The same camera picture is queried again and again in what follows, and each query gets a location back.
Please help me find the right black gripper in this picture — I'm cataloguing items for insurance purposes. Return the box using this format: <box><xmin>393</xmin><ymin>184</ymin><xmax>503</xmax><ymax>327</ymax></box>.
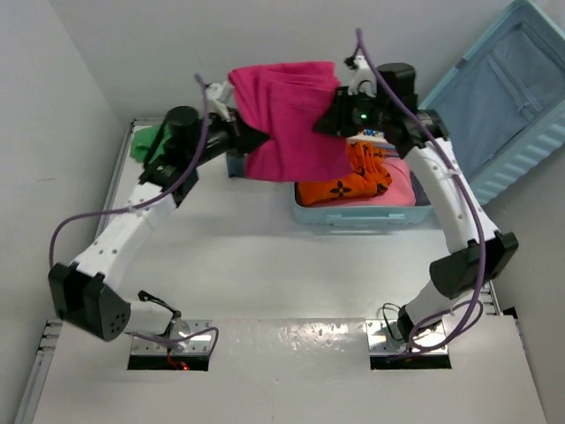
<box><xmin>316</xmin><ymin>85</ymin><xmax>390</xmax><ymax>138</ymax></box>

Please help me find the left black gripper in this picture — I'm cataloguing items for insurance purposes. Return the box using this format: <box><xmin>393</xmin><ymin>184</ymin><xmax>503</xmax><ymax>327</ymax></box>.
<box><xmin>187</xmin><ymin>106</ymin><xmax>268</xmax><ymax>167</ymax></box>

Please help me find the white blue case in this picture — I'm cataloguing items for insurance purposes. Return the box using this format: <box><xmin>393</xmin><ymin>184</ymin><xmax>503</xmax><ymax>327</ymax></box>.
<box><xmin>347</xmin><ymin>129</ymin><xmax>399</xmax><ymax>157</ymax></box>

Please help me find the magenta garment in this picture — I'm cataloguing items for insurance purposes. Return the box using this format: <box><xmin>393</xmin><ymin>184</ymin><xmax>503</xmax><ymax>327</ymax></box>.
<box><xmin>229</xmin><ymin>61</ymin><xmax>352</xmax><ymax>182</ymax></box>

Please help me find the orange black patterned towel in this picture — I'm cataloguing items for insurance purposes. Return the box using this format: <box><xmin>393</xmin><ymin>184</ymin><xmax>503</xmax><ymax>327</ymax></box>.
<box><xmin>297</xmin><ymin>141</ymin><xmax>393</xmax><ymax>207</ymax></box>

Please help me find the pink hoodie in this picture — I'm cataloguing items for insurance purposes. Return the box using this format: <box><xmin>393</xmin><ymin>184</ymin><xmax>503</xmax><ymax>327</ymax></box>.
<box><xmin>295</xmin><ymin>158</ymin><xmax>416</xmax><ymax>208</ymax></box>

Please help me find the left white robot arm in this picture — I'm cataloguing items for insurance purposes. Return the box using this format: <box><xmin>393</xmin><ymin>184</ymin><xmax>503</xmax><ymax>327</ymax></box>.
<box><xmin>48</xmin><ymin>106</ymin><xmax>269</xmax><ymax>345</ymax></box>

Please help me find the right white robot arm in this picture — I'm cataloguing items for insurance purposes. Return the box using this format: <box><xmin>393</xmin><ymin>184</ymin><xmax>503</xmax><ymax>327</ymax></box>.
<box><xmin>313</xmin><ymin>56</ymin><xmax>518</xmax><ymax>342</ymax></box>

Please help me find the grey blue folded garment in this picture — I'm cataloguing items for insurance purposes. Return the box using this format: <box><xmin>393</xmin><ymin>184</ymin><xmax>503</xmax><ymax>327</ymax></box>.
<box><xmin>226</xmin><ymin>152</ymin><xmax>246</xmax><ymax>178</ymax></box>

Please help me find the green folded cloth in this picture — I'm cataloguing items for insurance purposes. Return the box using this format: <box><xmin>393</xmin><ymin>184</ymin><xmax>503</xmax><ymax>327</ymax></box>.
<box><xmin>130</xmin><ymin>125</ymin><xmax>169</xmax><ymax>163</ymax></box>

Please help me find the light blue hard suitcase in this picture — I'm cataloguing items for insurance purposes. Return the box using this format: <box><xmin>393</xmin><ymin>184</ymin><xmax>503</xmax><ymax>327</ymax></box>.
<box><xmin>290</xmin><ymin>0</ymin><xmax>565</xmax><ymax>227</ymax></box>

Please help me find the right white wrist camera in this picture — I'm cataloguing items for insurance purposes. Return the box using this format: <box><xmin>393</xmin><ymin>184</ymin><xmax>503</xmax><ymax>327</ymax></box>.
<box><xmin>344</xmin><ymin>54</ymin><xmax>377</xmax><ymax>97</ymax></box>

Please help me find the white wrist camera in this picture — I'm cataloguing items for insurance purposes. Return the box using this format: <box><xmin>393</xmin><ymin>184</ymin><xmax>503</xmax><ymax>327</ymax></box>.
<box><xmin>206</xmin><ymin>81</ymin><xmax>233</xmax><ymax>122</ymax></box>
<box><xmin>344</xmin><ymin>54</ymin><xmax>377</xmax><ymax>97</ymax></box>

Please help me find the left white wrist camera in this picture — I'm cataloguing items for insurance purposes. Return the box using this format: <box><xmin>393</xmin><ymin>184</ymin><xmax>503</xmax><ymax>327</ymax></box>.
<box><xmin>206</xmin><ymin>81</ymin><xmax>233</xmax><ymax>122</ymax></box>

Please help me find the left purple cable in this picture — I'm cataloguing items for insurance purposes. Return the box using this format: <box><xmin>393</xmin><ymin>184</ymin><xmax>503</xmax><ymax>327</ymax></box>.
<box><xmin>48</xmin><ymin>72</ymin><xmax>221</xmax><ymax>354</ymax></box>

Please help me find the purple cable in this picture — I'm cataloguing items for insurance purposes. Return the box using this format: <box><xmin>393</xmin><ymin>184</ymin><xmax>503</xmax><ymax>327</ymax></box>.
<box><xmin>352</xmin><ymin>27</ymin><xmax>487</xmax><ymax>360</ymax></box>
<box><xmin>48</xmin><ymin>72</ymin><xmax>221</xmax><ymax>354</ymax></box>

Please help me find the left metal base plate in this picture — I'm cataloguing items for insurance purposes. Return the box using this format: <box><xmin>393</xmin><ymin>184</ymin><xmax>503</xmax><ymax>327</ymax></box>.
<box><xmin>130</xmin><ymin>319</ymin><xmax>218</xmax><ymax>358</ymax></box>

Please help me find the metal base plate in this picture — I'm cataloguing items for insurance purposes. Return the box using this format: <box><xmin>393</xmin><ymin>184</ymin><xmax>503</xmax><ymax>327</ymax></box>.
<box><xmin>365</xmin><ymin>319</ymin><xmax>447</xmax><ymax>359</ymax></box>
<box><xmin>130</xmin><ymin>319</ymin><xmax>218</xmax><ymax>358</ymax></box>

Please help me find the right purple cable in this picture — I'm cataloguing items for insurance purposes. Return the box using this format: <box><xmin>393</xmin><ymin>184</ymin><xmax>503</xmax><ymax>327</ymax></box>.
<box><xmin>352</xmin><ymin>27</ymin><xmax>487</xmax><ymax>360</ymax></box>

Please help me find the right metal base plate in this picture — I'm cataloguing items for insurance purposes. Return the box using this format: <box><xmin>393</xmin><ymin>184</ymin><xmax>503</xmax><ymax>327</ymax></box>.
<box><xmin>365</xmin><ymin>319</ymin><xmax>447</xmax><ymax>359</ymax></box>

